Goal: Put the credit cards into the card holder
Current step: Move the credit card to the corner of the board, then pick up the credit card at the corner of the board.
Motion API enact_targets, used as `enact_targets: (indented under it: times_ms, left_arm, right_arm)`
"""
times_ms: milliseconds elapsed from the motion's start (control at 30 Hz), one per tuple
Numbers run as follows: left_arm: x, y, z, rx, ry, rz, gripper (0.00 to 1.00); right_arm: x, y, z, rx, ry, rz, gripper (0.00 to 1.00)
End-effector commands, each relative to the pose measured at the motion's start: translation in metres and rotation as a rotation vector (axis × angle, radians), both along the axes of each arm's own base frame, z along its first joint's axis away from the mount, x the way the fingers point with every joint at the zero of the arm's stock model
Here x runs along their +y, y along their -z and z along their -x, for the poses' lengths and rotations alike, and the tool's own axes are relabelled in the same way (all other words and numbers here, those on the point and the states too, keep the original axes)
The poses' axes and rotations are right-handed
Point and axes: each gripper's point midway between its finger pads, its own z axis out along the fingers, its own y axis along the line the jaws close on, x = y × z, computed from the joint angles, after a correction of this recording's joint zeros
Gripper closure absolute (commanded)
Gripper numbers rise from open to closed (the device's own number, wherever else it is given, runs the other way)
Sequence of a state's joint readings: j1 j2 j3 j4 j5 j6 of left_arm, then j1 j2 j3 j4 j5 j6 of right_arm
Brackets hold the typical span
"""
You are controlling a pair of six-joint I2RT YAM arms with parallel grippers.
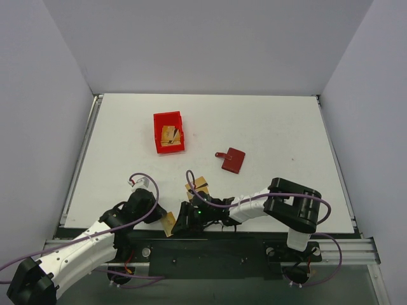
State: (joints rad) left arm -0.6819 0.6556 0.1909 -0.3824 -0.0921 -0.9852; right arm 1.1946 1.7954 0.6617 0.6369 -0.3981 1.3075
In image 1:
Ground purple cable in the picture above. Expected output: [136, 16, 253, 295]
[185, 170, 332, 226]
[0, 172, 160, 283]

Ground red leather card holder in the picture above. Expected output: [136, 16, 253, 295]
[215, 147, 245, 174]

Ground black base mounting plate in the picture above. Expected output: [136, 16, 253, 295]
[104, 230, 322, 280]

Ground aluminium front rail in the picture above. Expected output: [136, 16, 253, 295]
[38, 236, 382, 267]

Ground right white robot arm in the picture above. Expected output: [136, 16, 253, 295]
[171, 178, 322, 260]

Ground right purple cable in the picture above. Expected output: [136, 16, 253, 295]
[185, 170, 332, 226]

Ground gold card with logo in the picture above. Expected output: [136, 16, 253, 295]
[160, 212, 176, 237]

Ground gold cards in bin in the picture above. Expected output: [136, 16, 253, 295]
[160, 125, 184, 147]

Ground gold card upper left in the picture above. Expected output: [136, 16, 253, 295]
[192, 176, 208, 189]

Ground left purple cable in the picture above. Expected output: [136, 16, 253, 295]
[0, 172, 160, 283]

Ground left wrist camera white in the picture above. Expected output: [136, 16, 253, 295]
[128, 177, 149, 193]

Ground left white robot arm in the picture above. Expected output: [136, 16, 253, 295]
[6, 188, 167, 304]

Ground red plastic bin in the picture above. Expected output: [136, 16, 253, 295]
[153, 111, 185, 154]

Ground gold card magnetic stripe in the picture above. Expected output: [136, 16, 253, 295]
[186, 185, 210, 201]

